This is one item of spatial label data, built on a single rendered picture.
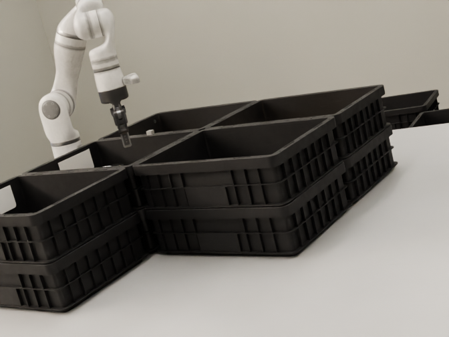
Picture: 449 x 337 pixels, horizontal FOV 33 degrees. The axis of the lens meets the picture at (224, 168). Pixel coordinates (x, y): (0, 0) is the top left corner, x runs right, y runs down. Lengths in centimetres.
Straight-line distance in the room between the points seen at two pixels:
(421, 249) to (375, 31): 346
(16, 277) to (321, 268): 67
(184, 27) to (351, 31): 121
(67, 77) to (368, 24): 289
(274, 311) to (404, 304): 24
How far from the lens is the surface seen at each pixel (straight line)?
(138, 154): 214
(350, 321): 131
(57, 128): 233
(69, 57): 229
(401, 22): 486
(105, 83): 197
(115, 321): 154
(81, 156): 219
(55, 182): 194
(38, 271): 164
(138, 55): 565
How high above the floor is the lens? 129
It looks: 14 degrees down
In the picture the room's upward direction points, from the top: 14 degrees counter-clockwise
